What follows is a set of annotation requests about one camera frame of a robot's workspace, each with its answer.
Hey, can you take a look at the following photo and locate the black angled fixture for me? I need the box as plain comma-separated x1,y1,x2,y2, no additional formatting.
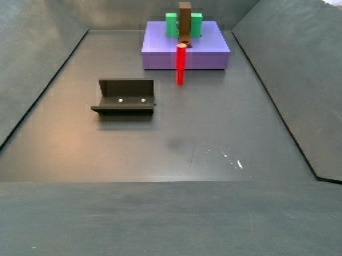
90,78,155,114

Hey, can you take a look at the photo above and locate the red peg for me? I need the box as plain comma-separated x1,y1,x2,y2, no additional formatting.
176,43,187,86

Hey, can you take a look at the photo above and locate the purple base block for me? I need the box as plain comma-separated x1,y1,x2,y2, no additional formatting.
141,21,229,70

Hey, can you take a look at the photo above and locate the green U-shaped block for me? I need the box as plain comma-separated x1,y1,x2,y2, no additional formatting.
164,13,203,38

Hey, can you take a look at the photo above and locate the brown L-shaped block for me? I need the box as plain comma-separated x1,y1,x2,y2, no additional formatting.
179,2,191,47

